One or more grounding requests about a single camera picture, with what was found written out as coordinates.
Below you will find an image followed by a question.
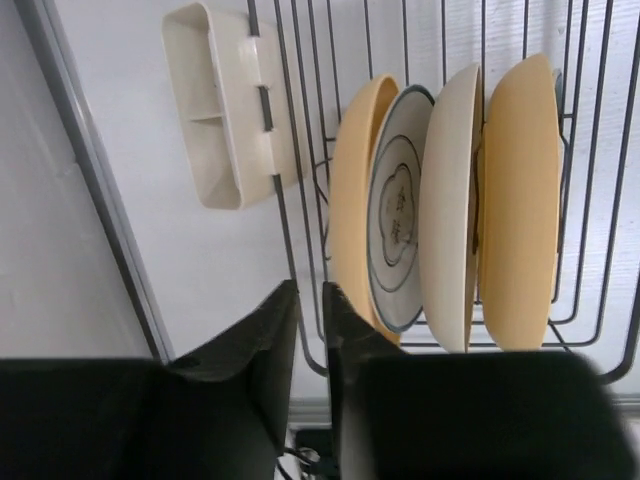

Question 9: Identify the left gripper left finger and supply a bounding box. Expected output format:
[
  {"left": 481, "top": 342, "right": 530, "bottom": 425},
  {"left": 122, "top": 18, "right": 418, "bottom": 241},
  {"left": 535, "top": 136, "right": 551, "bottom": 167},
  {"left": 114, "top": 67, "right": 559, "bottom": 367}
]
[{"left": 1, "top": 280, "right": 300, "bottom": 479}]

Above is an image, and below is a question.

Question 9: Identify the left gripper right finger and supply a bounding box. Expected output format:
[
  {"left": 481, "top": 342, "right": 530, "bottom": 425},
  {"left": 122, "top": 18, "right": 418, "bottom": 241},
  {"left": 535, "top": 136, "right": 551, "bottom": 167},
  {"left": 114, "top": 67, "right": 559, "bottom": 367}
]
[{"left": 323, "top": 282, "right": 638, "bottom": 479}]

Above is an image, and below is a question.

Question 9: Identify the yellow plate left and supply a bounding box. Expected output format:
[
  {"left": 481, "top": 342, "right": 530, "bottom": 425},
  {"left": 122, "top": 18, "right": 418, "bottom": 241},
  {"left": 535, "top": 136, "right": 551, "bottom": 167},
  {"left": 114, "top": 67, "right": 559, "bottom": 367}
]
[{"left": 328, "top": 74, "right": 400, "bottom": 344}]

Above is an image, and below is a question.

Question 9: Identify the yellow plate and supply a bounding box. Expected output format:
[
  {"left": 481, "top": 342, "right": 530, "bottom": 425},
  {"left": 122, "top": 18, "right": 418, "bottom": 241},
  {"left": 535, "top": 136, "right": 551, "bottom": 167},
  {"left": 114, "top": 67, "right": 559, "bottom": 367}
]
[
  {"left": 479, "top": 53, "right": 562, "bottom": 351},
  {"left": 328, "top": 74, "right": 400, "bottom": 344}
]

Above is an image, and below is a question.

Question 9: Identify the yellow plate right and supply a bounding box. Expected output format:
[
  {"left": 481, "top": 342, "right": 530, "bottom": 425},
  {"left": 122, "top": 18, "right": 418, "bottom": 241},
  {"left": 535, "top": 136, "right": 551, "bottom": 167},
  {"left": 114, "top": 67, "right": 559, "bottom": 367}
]
[{"left": 479, "top": 53, "right": 562, "bottom": 351}]

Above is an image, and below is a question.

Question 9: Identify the cream white plate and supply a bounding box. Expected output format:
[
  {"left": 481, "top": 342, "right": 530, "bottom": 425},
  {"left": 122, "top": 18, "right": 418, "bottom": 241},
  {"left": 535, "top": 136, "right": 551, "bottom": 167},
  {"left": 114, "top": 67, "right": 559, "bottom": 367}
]
[{"left": 418, "top": 63, "right": 482, "bottom": 353}]

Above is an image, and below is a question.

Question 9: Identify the white plate green pattern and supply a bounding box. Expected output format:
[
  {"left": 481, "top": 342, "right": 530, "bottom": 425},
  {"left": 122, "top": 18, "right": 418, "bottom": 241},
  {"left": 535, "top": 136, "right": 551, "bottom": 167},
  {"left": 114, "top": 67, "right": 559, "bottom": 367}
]
[{"left": 366, "top": 84, "right": 434, "bottom": 334}]

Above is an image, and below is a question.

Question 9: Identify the plate with teal lettered band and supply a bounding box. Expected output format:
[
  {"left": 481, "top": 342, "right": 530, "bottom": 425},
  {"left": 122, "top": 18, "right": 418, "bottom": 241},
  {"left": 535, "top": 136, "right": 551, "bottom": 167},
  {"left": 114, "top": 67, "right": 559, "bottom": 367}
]
[{"left": 553, "top": 69, "right": 564, "bottom": 103}]

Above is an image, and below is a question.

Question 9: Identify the grey wire dish rack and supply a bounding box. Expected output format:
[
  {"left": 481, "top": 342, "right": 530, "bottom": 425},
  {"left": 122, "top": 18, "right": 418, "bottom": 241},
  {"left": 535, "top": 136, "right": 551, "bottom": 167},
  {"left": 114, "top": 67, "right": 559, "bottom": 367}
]
[{"left": 246, "top": 1, "right": 639, "bottom": 390}]

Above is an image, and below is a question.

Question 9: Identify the aluminium table rail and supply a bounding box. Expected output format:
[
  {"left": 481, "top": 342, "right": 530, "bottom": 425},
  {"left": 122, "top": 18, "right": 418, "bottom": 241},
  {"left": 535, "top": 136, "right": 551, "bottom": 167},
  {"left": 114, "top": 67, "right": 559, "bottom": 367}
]
[{"left": 15, "top": 1, "right": 174, "bottom": 363}]

